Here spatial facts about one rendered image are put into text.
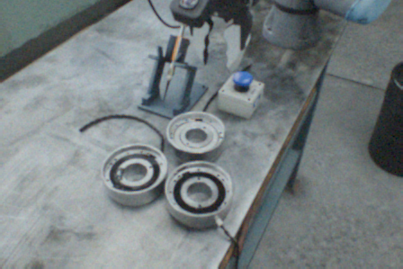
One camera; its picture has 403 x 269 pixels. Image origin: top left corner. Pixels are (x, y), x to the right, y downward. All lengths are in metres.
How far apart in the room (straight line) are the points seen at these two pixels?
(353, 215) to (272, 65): 0.93
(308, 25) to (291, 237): 0.86
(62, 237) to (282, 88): 0.53
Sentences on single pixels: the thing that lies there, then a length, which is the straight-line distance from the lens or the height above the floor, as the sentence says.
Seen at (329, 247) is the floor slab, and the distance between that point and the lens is 1.59.
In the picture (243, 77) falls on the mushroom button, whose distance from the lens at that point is 0.75.
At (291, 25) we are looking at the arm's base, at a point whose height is 0.86.
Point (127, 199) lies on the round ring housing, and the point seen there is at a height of 0.83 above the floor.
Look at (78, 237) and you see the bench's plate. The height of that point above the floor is 0.80.
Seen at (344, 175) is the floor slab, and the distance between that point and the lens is 1.82.
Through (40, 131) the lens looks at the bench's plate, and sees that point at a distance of 0.79.
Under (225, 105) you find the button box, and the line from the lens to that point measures 0.77.
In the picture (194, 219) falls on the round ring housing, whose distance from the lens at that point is 0.57.
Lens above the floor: 1.31
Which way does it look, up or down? 42 degrees down
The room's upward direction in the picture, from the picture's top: 1 degrees clockwise
